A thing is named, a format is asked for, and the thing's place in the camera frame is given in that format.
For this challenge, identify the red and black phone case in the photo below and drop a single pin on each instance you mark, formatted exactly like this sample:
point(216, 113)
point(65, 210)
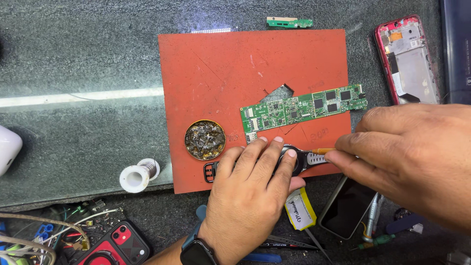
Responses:
point(117, 244)

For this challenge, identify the round tin of solder flux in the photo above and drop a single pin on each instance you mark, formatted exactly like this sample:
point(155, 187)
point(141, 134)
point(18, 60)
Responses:
point(205, 140)

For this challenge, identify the silver precision screwdriver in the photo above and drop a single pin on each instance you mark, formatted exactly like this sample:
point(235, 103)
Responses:
point(371, 219)

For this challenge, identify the dark blue flat device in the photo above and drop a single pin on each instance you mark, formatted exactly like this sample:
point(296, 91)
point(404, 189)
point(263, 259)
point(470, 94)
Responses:
point(458, 48)

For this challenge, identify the white rounded plastic object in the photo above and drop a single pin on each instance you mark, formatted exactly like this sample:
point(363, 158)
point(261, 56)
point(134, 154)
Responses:
point(8, 149)

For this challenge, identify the small silver card slot part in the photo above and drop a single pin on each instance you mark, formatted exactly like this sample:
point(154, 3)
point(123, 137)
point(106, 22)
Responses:
point(251, 138)

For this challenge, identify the black marker pen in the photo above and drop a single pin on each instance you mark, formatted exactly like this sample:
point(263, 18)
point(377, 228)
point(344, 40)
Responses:
point(290, 246)

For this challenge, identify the black wristwatch with blue band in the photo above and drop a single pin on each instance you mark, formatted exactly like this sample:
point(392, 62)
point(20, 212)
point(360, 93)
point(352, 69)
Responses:
point(197, 254)

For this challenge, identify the person's left hand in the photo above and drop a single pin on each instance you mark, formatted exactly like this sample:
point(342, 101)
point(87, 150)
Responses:
point(246, 198)

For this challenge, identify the black smartphone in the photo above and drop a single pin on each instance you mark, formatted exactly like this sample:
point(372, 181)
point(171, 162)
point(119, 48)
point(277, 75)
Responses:
point(346, 209)

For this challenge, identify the thin pointed metal tweezers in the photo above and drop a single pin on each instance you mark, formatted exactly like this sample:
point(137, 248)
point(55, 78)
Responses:
point(318, 244)

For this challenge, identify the person's right hand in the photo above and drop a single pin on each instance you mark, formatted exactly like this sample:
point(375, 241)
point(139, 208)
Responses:
point(412, 154)

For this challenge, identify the yellow-wrapped flat battery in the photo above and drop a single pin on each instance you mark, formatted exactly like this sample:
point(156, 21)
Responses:
point(301, 209)

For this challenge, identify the blue plastic tool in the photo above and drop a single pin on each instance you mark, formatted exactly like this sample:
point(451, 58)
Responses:
point(261, 258)

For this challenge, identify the small green circuit board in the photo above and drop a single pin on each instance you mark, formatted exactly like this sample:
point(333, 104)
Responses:
point(289, 22)

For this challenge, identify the long green circuit board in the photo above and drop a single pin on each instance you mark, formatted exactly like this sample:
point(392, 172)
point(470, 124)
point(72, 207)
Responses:
point(300, 106)

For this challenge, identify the orange silicone work mat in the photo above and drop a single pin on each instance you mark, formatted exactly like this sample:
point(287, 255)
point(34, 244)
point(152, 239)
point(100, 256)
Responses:
point(220, 73)

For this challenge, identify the dark blue flat tool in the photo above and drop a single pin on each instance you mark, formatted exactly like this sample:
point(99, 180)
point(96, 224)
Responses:
point(404, 223)

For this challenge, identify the red opened phone frame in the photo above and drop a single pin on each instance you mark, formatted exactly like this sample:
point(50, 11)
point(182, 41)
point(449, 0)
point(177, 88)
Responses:
point(408, 59)

